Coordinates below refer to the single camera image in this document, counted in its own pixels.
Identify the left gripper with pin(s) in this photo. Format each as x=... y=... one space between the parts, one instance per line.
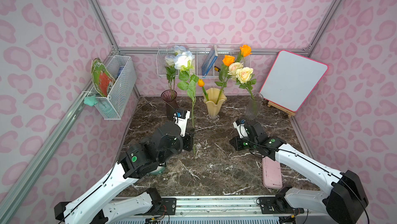
x=188 y=140

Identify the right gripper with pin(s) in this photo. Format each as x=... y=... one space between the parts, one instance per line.
x=237 y=143

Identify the small orange rose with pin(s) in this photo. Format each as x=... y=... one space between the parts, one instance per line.
x=201 y=84

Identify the white rose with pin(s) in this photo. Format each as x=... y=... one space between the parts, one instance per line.
x=184 y=63
x=179 y=49
x=170 y=71

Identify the cream rose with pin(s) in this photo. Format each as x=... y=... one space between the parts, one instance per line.
x=245 y=80
x=232 y=69

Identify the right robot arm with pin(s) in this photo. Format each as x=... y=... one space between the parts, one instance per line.
x=341 y=195

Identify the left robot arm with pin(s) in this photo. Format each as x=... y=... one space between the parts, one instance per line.
x=149 y=156

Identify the purple ribbed glass vase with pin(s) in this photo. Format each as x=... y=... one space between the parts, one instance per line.
x=171 y=105

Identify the yellow flower-shaped vase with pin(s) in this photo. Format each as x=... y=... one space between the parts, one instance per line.
x=213 y=104

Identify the clear glass vase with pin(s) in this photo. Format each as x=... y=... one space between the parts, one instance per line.
x=253 y=106

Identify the wooden easel stand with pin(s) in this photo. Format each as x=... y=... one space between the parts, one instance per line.
x=290 y=113

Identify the green round alarm clock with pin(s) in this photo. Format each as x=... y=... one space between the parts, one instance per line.
x=159 y=170

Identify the blue book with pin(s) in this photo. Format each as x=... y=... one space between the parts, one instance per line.
x=210 y=60

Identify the pink-framed whiteboard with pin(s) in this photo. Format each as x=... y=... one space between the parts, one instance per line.
x=291 y=79

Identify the green red paper fan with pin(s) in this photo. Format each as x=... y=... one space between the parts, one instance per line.
x=102 y=80

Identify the teal hook toy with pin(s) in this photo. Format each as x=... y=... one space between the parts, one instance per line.
x=91 y=101

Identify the white wire wall basket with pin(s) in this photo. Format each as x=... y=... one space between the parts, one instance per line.
x=200 y=51

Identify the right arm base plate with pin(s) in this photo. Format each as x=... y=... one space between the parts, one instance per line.
x=274 y=205

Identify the white wire side basket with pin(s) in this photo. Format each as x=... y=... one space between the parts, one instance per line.
x=113 y=106

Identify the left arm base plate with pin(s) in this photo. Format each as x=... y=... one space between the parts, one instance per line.
x=167 y=205

